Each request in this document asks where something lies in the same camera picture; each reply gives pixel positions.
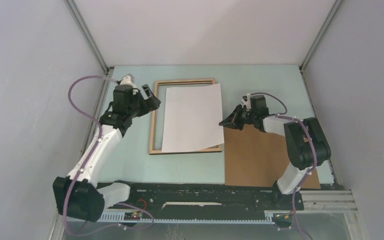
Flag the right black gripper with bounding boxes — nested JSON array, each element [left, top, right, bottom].
[[219, 104, 256, 131]]

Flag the wooden picture frame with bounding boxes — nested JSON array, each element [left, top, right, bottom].
[[148, 78, 222, 155]]

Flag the photo print sheet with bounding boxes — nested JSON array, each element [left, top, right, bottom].
[[161, 83, 225, 153]]

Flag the brown cardboard backing board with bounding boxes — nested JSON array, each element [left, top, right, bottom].
[[223, 125, 321, 190]]

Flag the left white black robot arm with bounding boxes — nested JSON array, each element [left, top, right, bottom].
[[52, 83, 161, 222]]

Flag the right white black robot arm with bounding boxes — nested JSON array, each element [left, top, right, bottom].
[[219, 92, 332, 209]]

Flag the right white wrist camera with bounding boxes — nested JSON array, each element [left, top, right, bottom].
[[241, 93, 252, 111]]

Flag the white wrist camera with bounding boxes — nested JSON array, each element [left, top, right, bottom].
[[117, 74, 137, 89], [241, 93, 252, 111]]

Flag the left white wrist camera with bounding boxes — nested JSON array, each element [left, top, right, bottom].
[[117, 74, 137, 89]]

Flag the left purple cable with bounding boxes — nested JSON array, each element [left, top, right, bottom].
[[62, 75, 155, 238]]

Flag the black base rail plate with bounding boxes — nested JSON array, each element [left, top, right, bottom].
[[107, 181, 305, 223]]

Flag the white cable duct strip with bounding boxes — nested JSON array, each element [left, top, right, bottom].
[[66, 211, 276, 225]]

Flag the aluminium frame rails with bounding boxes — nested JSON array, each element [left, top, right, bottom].
[[115, 184, 357, 213]]

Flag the left corner aluminium post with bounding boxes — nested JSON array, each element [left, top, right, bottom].
[[63, 0, 110, 74]]

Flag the corner aluminium post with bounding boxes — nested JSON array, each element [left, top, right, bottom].
[[299, 0, 345, 73], [63, 0, 110, 74]]

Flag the right corner aluminium post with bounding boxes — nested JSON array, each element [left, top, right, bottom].
[[299, 0, 345, 73]]

